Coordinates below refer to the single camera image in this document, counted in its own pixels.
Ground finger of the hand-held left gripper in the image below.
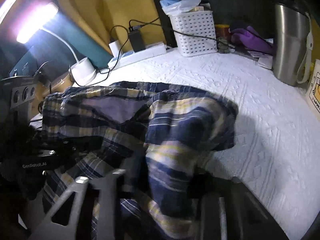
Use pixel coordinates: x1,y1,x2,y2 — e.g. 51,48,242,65
37,135,105,163

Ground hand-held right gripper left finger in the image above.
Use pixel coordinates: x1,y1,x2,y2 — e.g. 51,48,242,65
25,169,128,240

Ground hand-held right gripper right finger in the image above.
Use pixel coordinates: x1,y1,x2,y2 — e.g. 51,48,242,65
192,175,290,240

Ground plaid pants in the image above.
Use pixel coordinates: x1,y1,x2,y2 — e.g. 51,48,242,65
40,81,239,240

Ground white desk lamp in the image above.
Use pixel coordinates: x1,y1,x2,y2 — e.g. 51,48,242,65
15,2,98,87

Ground white textured tablecloth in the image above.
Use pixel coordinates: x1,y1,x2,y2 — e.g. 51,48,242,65
30,46,320,240

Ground white charger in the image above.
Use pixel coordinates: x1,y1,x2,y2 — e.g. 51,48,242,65
109,40,123,58

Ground teal curtain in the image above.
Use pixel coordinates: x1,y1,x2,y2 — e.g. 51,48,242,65
0,17,113,80

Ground white power strip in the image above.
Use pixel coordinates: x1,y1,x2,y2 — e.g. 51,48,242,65
107,43,167,68

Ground black charger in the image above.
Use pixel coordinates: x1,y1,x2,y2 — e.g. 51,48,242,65
128,29,146,52

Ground yellow curtain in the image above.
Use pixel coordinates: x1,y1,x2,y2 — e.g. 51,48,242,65
310,17,320,63
49,0,168,55

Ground white plastic basket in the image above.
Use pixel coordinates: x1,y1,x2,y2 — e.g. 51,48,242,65
169,10,218,57

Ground white mug with yellow print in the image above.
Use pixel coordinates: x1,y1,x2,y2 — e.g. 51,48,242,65
304,59,320,120

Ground white paper pads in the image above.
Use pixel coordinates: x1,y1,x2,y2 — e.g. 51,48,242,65
245,39,274,69

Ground blue face mask pack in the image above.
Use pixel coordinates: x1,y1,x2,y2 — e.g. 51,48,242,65
159,0,202,15

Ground purple cloth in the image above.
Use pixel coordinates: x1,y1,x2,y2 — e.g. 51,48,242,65
229,25,274,55

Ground orange lidded jar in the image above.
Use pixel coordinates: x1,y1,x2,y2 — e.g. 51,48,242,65
215,24,231,42

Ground stainless steel tumbler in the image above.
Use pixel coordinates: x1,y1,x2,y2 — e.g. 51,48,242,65
272,1,314,87

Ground black charger cable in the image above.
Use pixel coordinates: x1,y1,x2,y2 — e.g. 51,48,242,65
96,25,130,80
129,17,273,50

